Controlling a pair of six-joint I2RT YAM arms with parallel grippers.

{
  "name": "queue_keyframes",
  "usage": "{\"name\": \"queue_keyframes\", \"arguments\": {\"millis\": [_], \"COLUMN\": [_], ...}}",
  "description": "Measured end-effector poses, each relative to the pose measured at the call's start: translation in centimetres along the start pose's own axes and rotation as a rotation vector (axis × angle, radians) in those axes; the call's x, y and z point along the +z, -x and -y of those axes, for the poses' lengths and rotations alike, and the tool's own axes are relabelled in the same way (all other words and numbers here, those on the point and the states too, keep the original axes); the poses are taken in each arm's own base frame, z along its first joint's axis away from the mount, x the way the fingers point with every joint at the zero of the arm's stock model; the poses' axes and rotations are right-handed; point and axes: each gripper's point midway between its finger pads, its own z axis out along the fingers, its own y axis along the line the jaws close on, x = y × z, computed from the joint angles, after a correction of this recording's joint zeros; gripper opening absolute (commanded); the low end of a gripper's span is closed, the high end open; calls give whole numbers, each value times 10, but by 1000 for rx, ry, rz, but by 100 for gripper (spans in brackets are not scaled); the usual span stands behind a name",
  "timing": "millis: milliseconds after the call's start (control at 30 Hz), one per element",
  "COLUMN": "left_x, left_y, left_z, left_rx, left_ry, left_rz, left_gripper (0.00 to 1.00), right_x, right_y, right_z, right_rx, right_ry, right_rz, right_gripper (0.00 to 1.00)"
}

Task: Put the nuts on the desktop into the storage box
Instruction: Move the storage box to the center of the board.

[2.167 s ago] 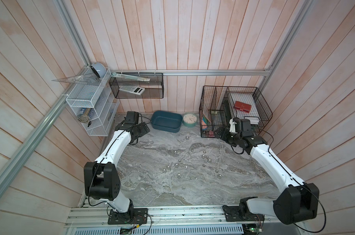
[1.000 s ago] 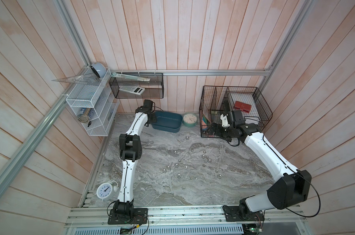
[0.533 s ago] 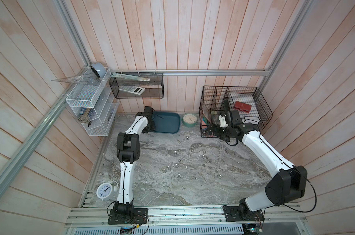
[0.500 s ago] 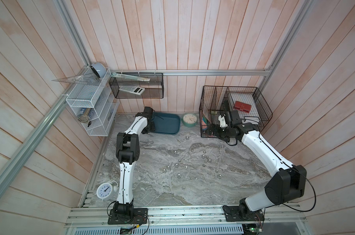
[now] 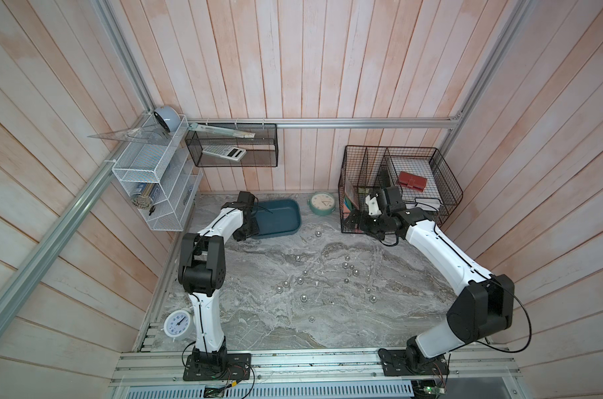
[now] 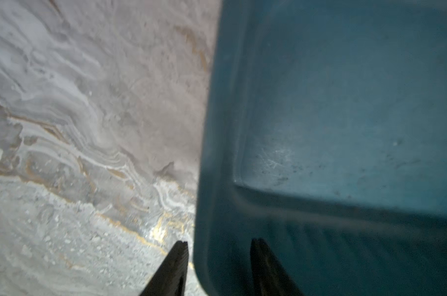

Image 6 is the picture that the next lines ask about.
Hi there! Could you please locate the teal plastic storage box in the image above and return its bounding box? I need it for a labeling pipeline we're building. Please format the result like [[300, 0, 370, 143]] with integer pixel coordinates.
[[193, 1, 447, 296]]

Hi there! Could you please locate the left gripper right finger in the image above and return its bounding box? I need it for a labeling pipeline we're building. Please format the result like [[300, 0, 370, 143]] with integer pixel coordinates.
[[250, 238, 303, 296]]

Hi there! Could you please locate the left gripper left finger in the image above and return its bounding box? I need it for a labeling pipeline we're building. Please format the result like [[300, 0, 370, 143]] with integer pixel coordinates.
[[140, 240, 189, 296]]

